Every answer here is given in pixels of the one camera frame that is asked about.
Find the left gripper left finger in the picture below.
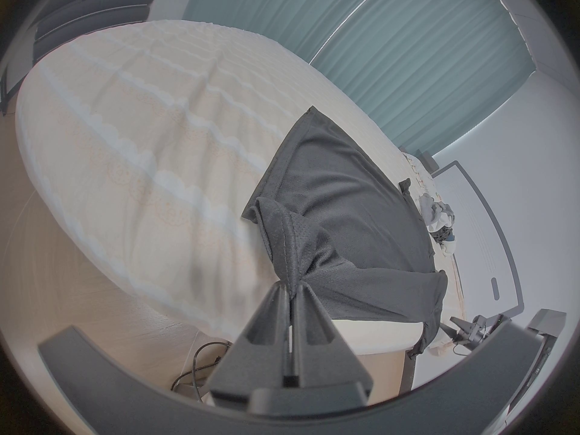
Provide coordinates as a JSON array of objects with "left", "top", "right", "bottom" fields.
[{"left": 208, "top": 284, "right": 293, "bottom": 394}]

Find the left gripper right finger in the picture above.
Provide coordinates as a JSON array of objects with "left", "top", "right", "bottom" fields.
[{"left": 293, "top": 285, "right": 374, "bottom": 396}]

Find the black T-shirt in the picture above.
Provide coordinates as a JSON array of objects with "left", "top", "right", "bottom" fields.
[{"left": 241, "top": 106, "right": 449, "bottom": 358}]

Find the pile of clothes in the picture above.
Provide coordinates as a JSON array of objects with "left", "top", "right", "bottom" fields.
[{"left": 417, "top": 193, "right": 456, "bottom": 255}]

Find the bed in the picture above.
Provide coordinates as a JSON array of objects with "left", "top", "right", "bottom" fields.
[{"left": 16, "top": 18, "right": 526, "bottom": 395}]

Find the white printed pillow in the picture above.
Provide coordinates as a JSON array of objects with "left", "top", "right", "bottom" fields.
[{"left": 405, "top": 152, "right": 442, "bottom": 198}]

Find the grey bedside table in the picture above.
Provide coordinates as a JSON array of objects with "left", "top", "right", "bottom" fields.
[{"left": 414, "top": 150, "right": 439, "bottom": 171}]

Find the blue-green curtain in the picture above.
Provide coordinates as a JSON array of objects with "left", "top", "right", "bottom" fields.
[
  {"left": 313, "top": 0, "right": 537, "bottom": 153},
  {"left": 181, "top": 0, "right": 399, "bottom": 62}
]

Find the black chest of drawers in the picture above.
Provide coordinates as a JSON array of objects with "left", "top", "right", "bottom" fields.
[{"left": 34, "top": 0, "right": 156, "bottom": 58}]

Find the black cable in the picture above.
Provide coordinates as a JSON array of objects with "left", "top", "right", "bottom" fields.
[{"left": 170, "top": 340, "right": 232, "bottom": 393}]

